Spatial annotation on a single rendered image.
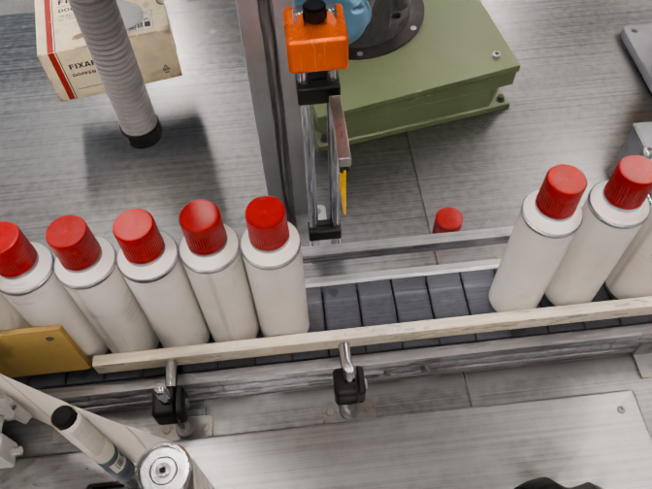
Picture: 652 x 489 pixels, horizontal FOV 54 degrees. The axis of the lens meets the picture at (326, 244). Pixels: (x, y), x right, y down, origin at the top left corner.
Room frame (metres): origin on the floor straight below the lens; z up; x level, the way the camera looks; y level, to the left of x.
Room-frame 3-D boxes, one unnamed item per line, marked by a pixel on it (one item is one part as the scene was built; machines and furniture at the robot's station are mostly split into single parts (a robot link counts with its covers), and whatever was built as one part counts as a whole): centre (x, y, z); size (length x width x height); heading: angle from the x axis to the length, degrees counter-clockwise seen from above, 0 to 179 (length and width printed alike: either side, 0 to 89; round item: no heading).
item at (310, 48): (0.36, 0.00, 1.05); 0.10 x 0.04 x 0.33; 4
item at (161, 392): (0.23, 0.15, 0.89); 0.06 x 0.03 x 0.12; 4
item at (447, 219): (0.45, -0.15, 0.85); 0.03 x 0.03 x 0.03
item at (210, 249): (0.30, 0.10, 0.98); 0.05 x 0.05 x 0.20
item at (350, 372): (0.23, -0.02, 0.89); 0.03 x 0.03 x 0.12; 4
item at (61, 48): (0.70, 0.27, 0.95); 0.16 x 0.12 x 0.07; 104
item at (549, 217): (0.32, -0.20, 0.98); 0.05 x 0.05 x 0.20
